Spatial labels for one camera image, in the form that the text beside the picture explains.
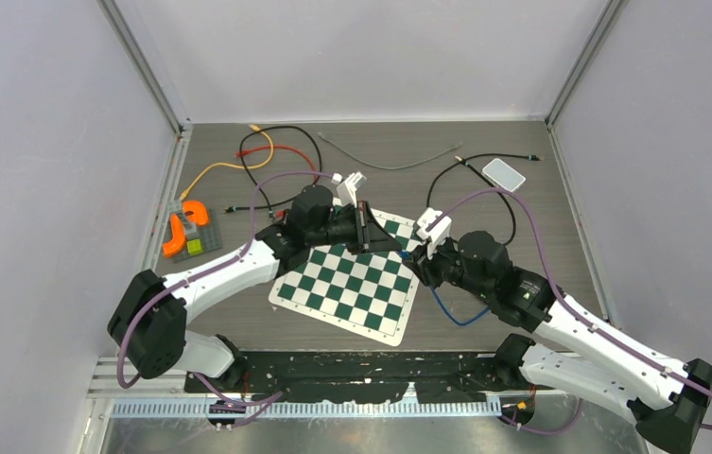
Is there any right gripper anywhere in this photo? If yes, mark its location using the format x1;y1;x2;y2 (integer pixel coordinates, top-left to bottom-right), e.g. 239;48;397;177
403;232;493;300

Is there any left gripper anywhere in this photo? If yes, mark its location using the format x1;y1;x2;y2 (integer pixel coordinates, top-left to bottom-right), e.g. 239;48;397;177
308;201;401;256

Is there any blue ethernet cable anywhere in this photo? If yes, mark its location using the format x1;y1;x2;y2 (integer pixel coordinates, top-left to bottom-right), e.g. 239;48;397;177
400;249;492;328

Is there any yellow ethernet cable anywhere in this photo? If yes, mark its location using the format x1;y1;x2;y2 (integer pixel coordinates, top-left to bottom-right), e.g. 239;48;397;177
179;124;275;201

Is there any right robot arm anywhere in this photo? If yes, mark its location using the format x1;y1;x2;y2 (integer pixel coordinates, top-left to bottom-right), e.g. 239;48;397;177
402;231;712;453

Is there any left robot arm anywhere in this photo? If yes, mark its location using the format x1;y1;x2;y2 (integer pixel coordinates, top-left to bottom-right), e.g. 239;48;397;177
108;185;402;392

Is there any green white chessboard mat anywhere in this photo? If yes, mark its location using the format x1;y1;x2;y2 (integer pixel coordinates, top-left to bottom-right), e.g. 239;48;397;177
268;199;425;348

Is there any orange toy on grey plate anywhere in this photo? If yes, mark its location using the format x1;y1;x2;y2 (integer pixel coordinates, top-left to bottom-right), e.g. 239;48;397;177
161;201;222;262

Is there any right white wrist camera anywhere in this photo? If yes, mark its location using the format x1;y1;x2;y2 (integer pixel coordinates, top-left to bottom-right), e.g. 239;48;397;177
415;207;452;258

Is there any grey ethernet cable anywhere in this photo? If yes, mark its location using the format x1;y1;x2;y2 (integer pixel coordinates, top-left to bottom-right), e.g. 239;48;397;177
317;131;464;171

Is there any white switch box right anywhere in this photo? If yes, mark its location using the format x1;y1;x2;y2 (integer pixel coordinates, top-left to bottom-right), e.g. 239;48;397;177
481;158;526;193

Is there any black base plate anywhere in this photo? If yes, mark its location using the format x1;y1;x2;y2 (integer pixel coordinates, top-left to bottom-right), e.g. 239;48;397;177
184;351;531;404

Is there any red ethernet cable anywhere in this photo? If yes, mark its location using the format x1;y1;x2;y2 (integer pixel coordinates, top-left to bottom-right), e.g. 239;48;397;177
234;145;320;177

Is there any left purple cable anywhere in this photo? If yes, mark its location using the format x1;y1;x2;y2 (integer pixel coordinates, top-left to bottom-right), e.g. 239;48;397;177
115;170;336;390

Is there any purple cable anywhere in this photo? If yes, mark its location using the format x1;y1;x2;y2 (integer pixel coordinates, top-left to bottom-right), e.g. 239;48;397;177
427;186;712;433
115;170;336;390

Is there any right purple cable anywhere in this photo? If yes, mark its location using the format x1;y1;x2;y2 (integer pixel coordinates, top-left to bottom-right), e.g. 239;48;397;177
427;186;712;433

